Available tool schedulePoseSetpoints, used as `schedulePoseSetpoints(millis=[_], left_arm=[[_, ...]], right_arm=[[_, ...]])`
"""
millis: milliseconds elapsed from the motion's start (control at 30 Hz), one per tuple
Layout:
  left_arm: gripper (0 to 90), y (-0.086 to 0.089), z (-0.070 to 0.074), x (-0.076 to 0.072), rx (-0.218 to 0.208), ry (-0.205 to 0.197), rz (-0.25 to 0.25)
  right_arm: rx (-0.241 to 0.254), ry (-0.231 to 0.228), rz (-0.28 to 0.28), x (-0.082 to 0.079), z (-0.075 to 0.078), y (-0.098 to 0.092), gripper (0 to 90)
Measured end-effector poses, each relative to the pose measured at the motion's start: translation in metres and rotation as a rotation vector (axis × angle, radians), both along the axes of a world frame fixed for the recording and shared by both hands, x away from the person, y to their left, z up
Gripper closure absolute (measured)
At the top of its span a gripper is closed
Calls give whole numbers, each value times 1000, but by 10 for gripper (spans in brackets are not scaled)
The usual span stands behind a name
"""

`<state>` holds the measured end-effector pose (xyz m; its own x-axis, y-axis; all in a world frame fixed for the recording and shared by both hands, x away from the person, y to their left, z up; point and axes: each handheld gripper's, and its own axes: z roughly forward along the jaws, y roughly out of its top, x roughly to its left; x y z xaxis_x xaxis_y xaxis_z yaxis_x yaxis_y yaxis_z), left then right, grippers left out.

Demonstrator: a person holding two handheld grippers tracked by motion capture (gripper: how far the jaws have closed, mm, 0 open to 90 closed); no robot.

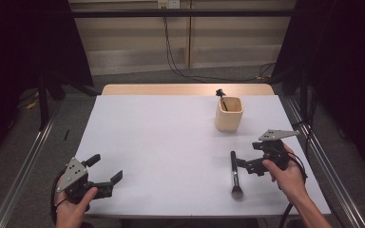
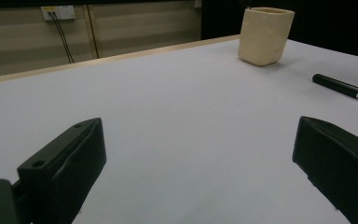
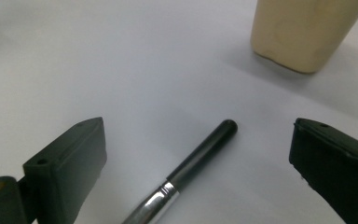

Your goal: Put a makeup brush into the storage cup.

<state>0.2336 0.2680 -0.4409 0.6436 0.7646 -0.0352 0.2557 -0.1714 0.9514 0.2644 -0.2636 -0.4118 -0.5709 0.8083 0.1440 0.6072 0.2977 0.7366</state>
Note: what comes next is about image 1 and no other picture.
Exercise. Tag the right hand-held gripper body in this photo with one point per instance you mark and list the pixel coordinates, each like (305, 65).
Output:
(277, 152)

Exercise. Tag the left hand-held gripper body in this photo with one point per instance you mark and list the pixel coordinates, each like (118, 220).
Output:
(72, 175)

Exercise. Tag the large fluffy makeup brush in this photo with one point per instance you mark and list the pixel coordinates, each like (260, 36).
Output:
(234, 177)

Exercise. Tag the beige square cup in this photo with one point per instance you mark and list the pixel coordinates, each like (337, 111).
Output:
(228, 122)

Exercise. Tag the thin black makeup brush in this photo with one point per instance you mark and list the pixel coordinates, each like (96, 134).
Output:
(220, 92)

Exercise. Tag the person's right hand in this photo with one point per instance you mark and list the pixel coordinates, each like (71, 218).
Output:
(290, 180)

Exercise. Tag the person's left hand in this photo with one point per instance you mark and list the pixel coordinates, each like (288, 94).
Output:
(69, 212)

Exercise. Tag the small black floor stick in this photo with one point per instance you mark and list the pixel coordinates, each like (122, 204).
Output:
(66, 135)

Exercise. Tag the black metal stand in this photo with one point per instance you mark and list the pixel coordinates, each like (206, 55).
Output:
(43, 104)
(303, 95)

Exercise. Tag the white table mat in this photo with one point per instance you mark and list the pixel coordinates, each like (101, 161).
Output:
(171, 126)

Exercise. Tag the black curtain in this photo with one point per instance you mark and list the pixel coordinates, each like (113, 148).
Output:
(28, 47)
(345, 63)

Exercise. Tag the black horizontal crossbar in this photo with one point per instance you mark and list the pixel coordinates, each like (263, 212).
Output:
(123, 13)

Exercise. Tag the aluminium floor rail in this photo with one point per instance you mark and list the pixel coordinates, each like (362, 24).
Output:
(339, 183)
(25, 167)

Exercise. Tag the white wall socket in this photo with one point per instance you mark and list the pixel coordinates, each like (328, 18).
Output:
(168, 3)

